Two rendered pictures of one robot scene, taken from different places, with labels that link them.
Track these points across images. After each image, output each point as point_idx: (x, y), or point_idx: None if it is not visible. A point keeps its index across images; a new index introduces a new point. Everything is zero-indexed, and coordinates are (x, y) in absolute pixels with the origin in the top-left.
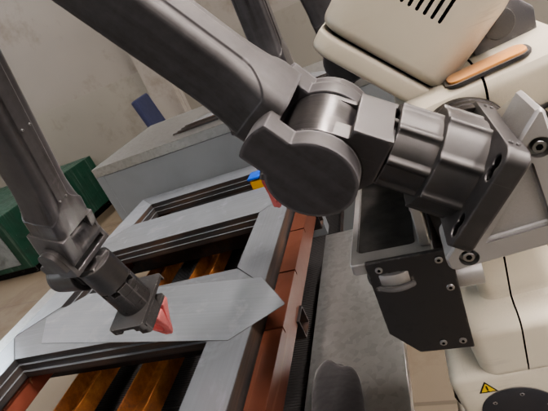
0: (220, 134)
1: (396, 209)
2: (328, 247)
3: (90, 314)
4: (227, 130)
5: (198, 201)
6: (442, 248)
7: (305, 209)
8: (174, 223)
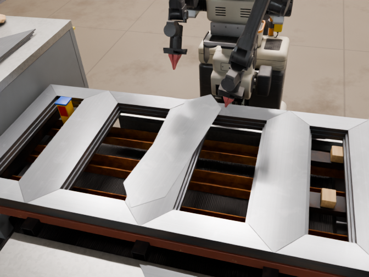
0: (0, 90)
1: (231, 38)
2: (130, 114)
3: (154, 173)
4: (4, 86)
5: (21, 147)
6: (257, 34)
7: (284, 14)
8: (68, 145)
